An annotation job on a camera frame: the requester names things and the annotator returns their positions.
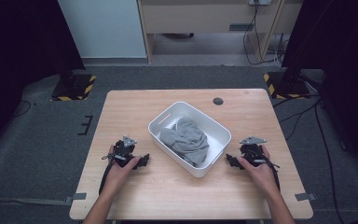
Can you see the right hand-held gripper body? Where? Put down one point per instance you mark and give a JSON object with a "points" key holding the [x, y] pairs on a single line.
{"points": [[254, 152]]}

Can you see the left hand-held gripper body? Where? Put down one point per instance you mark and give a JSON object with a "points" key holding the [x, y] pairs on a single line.
{"points": [[122, 152]]}

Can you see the white plastic basket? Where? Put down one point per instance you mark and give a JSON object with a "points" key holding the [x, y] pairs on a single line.
{"points": [[220, 133]]}

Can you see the grey pants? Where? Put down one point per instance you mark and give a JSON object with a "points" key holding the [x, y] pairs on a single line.
{"points": [[186, 140]]}

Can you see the person's left hand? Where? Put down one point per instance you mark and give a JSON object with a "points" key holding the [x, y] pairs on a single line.
{"points": [[118, 179]]}

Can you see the person's right hand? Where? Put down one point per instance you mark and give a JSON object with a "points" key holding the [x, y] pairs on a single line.
{"points": [[261, 177]]}

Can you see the grey round table grommet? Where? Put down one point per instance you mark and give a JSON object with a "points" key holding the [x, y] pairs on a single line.
{"points": [[218, 101]]}

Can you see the grey tape strip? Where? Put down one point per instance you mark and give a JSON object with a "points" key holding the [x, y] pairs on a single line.
{"points": [[76, 196], [305, 196]]}

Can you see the black stand base striped edge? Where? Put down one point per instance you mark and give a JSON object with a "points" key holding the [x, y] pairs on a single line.
{"points": [[74, 88], [287, 88]]}

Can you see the white cabinet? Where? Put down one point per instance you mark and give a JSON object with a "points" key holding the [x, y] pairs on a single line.
{"points": [[105, 28]]}

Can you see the black curtain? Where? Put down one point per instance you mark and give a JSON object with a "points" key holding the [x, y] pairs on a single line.
{"points": [[338, 46], [18, 46]]}

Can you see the white power strip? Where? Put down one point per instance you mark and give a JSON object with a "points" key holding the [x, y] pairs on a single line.
{"points": [[259, 2]]}

